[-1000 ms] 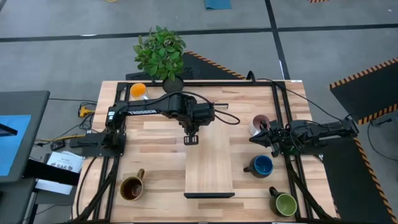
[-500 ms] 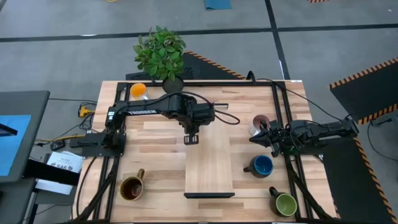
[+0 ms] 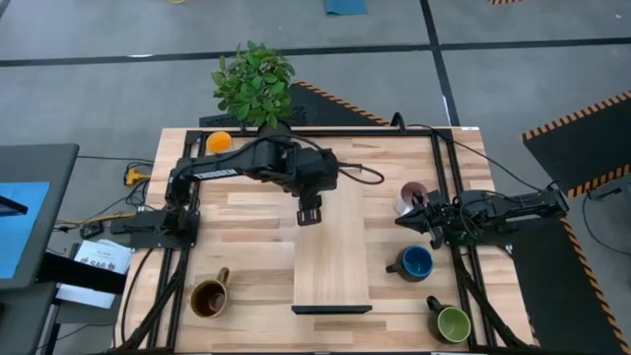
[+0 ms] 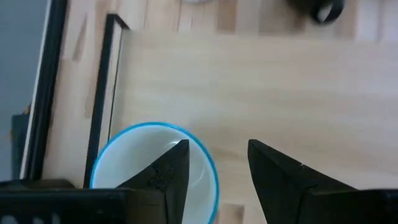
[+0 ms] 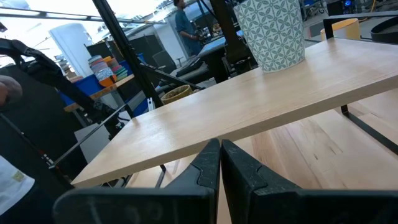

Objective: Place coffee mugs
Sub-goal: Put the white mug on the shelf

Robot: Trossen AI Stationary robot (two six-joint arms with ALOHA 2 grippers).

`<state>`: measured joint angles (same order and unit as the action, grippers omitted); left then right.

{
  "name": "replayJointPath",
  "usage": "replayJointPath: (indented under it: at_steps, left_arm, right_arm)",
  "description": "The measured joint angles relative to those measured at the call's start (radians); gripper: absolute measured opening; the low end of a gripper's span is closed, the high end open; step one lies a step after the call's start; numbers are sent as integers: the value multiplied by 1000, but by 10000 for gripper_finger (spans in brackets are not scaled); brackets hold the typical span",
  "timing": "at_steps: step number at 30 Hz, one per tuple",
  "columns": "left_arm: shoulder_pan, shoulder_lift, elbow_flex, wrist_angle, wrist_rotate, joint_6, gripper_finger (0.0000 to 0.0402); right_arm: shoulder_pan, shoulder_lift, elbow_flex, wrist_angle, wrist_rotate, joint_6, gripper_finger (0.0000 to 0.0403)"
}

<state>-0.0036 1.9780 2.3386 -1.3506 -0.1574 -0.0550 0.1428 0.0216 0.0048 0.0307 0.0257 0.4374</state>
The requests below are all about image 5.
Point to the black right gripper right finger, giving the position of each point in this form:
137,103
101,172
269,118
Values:
280,208

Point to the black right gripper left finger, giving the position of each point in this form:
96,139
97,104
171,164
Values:
186,205

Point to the yellow-orange ceramic mug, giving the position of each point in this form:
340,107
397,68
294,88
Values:
345,29

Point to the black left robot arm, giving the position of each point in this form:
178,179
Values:
62,81

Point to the wooden tray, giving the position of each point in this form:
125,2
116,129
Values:
248,102

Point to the woven wicker basket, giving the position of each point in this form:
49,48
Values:
175,93

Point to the wooden side table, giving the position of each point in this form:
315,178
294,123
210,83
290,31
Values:
102,91

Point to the black office chair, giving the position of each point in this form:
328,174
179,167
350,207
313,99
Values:
163,60

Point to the colourful stacked bowls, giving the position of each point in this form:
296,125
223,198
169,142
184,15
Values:
100,68
119,70

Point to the background table blue top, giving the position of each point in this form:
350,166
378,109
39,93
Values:
214,43

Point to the white teal patterned mug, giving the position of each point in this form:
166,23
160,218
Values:
270,37

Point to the white printed paper sheets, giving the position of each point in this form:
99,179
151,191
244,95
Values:
14,183

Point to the person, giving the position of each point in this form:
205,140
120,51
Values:
186,28

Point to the black plant pot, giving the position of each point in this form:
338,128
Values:
387,35

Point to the black metal table frame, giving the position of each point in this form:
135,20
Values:
124,43

